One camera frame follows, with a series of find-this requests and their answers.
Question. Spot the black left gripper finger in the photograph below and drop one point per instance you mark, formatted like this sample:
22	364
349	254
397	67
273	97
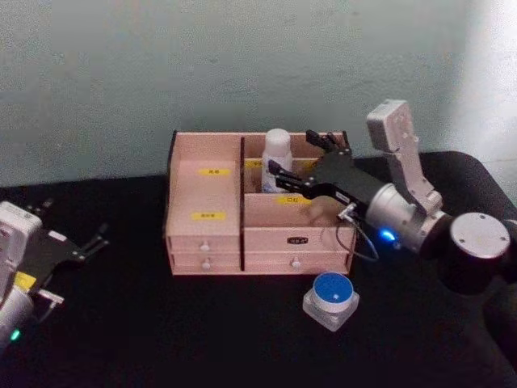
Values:
41	205
93	241

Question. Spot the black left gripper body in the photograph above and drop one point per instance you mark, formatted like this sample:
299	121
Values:
48	252

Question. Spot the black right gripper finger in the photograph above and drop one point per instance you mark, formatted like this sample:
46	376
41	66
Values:
326	142
288	180

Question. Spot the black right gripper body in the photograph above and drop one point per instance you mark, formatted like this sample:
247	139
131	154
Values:
343	178

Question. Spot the white plastic bottle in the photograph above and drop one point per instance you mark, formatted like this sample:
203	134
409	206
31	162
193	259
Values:
276	151

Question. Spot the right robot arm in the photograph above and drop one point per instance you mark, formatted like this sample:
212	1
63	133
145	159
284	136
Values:
476	238

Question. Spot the wide wooden drawer, black label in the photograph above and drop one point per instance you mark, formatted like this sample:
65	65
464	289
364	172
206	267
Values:
266	240

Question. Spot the pale wooden desk organizer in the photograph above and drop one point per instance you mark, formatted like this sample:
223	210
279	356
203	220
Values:
210	194

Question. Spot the wide plain wooden drawer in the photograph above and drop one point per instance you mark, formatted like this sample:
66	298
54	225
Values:
266	262

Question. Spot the narrow wooden drawer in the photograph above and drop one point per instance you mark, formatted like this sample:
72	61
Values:
190	244
190	262

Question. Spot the clear jar with blue lid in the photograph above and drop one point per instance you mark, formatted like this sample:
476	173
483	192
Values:
332	297

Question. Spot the black table cloth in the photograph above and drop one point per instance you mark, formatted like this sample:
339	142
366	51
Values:
202	331

